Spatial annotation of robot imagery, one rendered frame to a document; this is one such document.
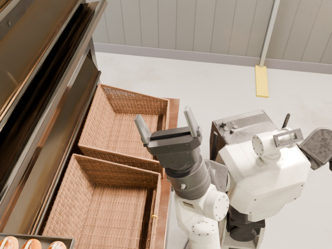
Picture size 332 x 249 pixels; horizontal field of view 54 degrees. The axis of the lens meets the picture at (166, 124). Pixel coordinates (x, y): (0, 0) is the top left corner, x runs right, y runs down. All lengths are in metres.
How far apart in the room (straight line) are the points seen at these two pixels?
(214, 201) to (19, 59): 0.88
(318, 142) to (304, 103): 2.44
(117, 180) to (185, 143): 1.29
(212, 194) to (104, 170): 1.16
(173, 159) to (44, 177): 0.96
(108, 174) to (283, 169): 1.09
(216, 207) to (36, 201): 0.94
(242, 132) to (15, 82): 0.80
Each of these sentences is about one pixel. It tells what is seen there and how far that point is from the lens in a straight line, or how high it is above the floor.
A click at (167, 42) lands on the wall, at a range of 3.82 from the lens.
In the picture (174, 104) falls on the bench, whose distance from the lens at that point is 2.41.
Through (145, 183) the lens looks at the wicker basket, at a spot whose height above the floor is 0.63.
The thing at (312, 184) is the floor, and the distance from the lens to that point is 2.90.
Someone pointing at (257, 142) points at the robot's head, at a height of 1.49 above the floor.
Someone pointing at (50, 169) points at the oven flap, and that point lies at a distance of 1.59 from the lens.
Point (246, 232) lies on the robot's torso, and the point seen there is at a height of 1.01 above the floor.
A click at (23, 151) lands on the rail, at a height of 1.44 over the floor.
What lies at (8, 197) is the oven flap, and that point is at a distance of 1.02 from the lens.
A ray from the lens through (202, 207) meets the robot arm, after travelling 0.75.
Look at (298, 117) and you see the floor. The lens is 3.39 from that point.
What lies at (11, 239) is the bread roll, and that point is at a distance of 1.17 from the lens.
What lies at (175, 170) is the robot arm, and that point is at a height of 1.64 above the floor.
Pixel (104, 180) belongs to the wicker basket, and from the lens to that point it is 1.93.
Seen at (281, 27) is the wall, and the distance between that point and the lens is 3.70.
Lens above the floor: 2.19
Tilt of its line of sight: 45 degrees down
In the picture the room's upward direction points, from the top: straight up
